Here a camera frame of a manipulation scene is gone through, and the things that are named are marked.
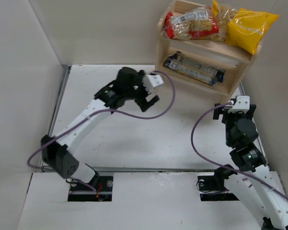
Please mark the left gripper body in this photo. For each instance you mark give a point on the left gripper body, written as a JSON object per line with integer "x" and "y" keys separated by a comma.
{"x": 141, "y": 98}

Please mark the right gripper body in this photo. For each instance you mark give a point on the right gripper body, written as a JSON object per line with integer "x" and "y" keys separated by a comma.
{"x": 219, "y": 112}

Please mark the blue spaghetti pack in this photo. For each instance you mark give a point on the blue spaghetti pack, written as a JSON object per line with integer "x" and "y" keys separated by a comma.
{"x": 190, "y": 72}
{"x": 200, "y": 65}

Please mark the red macaroni pasta bag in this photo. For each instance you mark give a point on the red macaroni pasta bag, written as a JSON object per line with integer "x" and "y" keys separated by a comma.
{"x": 195, "y": 24}

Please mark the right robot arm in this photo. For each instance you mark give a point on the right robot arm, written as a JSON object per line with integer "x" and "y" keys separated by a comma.
{"x": 251, "y": 183}

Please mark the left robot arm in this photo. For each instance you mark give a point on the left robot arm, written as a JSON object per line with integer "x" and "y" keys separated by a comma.
{"x": 58, "y": 151}

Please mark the wooden two-tier shelf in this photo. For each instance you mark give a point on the wooden two-tier shelf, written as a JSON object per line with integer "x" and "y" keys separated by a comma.
{"x": 234, "y": 60}

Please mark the yellow pasta bag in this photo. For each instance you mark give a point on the yellow pasta bag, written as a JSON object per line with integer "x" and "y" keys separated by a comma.
{"x": 247, "y": 28}

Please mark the clear fusilli pasta bag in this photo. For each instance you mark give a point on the clear fusilli pasta bag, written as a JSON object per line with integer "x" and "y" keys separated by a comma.
{"x": 223, "y": 13}

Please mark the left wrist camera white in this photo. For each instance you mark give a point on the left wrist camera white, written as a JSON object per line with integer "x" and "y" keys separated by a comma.
{"x": 150, "y": 82}

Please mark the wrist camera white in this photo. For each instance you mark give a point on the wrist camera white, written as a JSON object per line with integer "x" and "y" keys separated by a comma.
{"x": 150, "y": 82}
{"x": 239, "y": 104}

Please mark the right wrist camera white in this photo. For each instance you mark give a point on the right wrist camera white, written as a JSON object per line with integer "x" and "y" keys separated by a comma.
{"x": 239, "y": 104}

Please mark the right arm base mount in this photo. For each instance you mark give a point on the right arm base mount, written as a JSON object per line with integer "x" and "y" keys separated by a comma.
{"x": 211, "y": 190}

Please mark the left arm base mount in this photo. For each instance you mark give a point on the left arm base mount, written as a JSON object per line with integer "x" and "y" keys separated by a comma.
{"x": 102, "y": 192}

